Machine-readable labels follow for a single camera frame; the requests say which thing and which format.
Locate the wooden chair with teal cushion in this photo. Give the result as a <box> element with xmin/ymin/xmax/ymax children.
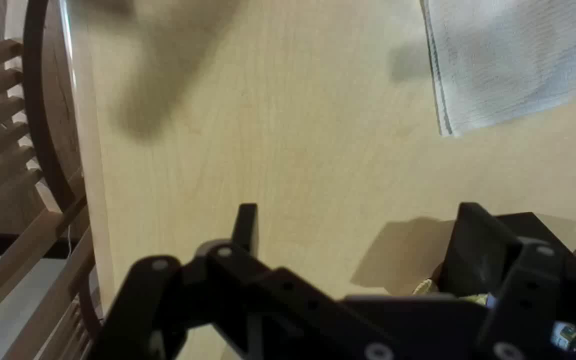
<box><xmin>0</xmin><ymin>203</ymin><xmax>105</xmax><ymax>360</ymax></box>
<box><xmin>0</xmin><ymin>0</ymin><xmax>88</xmax><ymax>251</ymax></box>

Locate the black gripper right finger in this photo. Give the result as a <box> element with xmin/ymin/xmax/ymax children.
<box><xmin>444</xmin><ymin>200</ymin><xmax>576</xmax><ymax>360</ymax></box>

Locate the white folded cloth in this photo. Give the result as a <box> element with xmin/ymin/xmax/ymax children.
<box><xmin>421</xmin><ymin>0</ymin><xmax>576</xmax><ymax>141</ymax></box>

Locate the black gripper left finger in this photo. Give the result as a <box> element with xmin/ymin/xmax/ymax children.
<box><xmin>90</xmin><ymin>203</ymin><xmax>397</xmax><ymax>360</ymax></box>

